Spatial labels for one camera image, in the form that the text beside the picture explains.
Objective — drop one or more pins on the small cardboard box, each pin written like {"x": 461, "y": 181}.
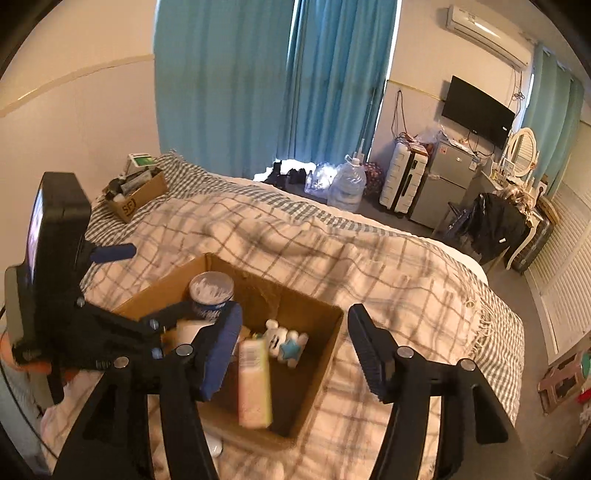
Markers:
{"x": 138, "y": 201}

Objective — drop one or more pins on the large clear water jug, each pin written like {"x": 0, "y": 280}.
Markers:
{"x": 347, "y": 187}

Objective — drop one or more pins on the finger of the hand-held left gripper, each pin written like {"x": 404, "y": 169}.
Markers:
{"x": 115, "y": 253}
{"x": 138, "y": 330}

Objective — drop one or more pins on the white oval mirror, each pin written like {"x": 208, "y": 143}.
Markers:
{"x": 523, "y": 150}

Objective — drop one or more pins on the grey small fridge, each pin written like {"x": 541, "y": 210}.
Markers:
{"x": 443, "y": 184}

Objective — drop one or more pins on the white window shutters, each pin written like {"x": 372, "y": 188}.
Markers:
{"x": 563, "y": 258}

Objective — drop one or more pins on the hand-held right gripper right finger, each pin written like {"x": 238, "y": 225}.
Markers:
{"x": 365, "y": 353}

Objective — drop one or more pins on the white dressing table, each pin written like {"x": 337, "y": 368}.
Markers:
{"x": 531, "y": 221}

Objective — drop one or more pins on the narrow blue curtain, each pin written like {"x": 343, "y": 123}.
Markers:
{"x": 554, "y": 106}

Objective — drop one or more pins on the floral bag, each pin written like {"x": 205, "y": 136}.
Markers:
{"x": 373, "y": 180}

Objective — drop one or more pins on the orange cloth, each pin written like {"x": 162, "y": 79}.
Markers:
{"x": 27, "y": 364}

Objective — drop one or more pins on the blue checkered bed sheet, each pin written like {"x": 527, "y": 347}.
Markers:
{"x": 498, "y": 350}

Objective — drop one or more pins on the grey tube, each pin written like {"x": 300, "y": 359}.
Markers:
{"x": 138, "y": 178}

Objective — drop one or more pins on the large cardboard box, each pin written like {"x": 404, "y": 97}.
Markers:
{"x": 295, "y": 318}

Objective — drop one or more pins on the round lidded jar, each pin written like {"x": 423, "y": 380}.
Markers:
{"x": 210, "y": 290}

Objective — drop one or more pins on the small white round object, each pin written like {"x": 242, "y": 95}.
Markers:
{"x": 213, "y": 445}

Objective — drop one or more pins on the pale yellow-green bottle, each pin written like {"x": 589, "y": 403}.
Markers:
{"x": 254, "y": 392}

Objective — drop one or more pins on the brown trunk suitcase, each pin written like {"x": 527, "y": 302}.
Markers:
{"x": 538, "y": 244}

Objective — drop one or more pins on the wide blue curtain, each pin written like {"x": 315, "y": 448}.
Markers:
{"x": 337, "y": 83}
{"x": 217, "y": 83}

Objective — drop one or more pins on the white suitcase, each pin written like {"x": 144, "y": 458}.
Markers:
{"x": 404, "y": 177}

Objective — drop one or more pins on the black jacket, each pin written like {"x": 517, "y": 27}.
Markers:
{"x": 496, "y": 226}

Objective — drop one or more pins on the black wall television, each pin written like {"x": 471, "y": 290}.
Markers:
{"x": 478, "y": 113}

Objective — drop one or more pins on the black shoes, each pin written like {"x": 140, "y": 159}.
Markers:
{"x": 277, "y": 174}

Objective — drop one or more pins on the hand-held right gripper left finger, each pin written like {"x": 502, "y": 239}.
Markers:
{"x": 225, "y": 350}

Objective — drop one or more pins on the white toy with blue star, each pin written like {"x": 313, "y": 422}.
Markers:
{"x": 279, "y": 341}

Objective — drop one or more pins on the pack of plastic bottles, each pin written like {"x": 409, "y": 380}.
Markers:
{"x": 321, "y": 177}

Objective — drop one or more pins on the green and white box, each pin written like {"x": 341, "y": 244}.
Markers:
{"x": 141, "y": 162}

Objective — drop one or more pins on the clear plastic bag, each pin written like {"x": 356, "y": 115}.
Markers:
{"x": 431, "y": 138}

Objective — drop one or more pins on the white air conditioner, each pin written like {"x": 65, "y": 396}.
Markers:
{"x": 489, "y": 34}

